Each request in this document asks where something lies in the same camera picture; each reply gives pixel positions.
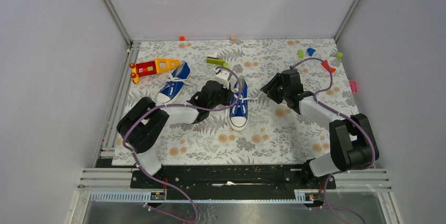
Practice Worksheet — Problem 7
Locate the blue sneaker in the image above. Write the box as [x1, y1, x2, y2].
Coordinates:
[155, 60, 191, 104]
[226, 76, 259, 131]

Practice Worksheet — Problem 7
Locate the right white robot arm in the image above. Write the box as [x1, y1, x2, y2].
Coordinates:
[261, 69, 379, 188]

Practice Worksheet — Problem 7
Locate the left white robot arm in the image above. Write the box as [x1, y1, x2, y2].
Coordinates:
[116, 80, 234, 188]

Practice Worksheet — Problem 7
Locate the floral table mat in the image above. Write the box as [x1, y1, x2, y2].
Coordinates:
[111, 38, 376, 166]

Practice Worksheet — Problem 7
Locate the green block long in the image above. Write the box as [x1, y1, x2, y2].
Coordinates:
[206, 57, 229, 68]

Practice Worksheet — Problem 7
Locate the red arch block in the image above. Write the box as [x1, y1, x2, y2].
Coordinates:
[321, 60, 336, 74]

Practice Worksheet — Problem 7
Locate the blue wedge block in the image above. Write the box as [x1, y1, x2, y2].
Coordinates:
[307, 48, 316, 56]

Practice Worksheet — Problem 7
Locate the pink lego brick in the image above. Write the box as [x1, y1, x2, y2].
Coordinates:
[349, 80, 358, 94]

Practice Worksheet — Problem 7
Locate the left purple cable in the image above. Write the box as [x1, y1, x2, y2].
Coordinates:
[121, 66, 245, 224]

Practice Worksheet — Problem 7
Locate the purple cable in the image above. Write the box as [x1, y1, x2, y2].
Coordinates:
[292, 57, 377, 224]
[121, 66, 245, 224]

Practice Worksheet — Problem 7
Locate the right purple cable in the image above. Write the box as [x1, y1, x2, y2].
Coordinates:
[292, 57, 377, 224]

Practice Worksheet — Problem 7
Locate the red yellow toy frame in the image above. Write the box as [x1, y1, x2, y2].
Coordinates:
[129, 58, 180, 84]

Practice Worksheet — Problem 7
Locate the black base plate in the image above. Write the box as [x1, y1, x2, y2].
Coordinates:
[130, 165, 326, 195]

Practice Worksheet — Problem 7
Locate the grey slotted cable duct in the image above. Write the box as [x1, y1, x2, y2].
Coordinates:
[90, 187, 323, 204]

